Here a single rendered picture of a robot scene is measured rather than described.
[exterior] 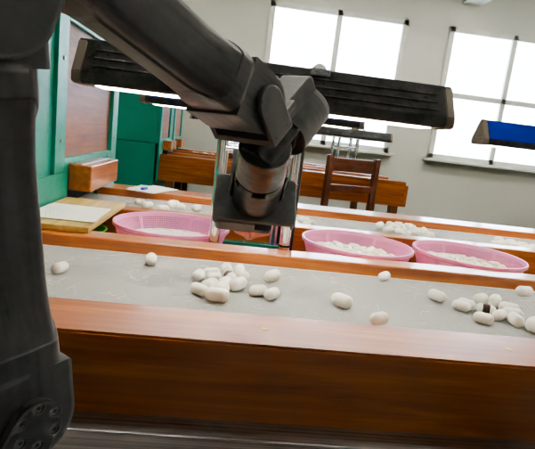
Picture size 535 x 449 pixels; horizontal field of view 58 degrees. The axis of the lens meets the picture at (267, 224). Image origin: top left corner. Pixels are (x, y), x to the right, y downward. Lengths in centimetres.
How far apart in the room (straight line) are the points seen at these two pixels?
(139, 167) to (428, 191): 389
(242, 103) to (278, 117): 5
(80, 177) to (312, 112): 91
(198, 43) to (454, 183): 611
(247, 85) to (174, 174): 312
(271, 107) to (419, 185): 585
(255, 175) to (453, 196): 601
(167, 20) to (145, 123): 314
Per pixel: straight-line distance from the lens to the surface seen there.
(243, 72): 44
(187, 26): 41
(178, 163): 354
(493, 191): 670
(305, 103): 56
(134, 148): 355
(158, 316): 61
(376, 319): 74
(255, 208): 57
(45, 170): 126
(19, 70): 32
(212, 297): 74
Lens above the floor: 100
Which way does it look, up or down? 11 degrees down
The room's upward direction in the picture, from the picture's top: 7 degrees clockwise
